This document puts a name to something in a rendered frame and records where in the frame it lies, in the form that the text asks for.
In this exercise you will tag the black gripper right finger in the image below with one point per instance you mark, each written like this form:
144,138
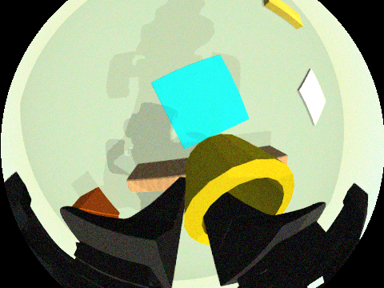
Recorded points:
240,235

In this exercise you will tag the yellow block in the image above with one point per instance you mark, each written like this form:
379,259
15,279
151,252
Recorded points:
284,11

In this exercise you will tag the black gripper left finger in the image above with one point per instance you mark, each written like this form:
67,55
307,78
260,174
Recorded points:
150,237

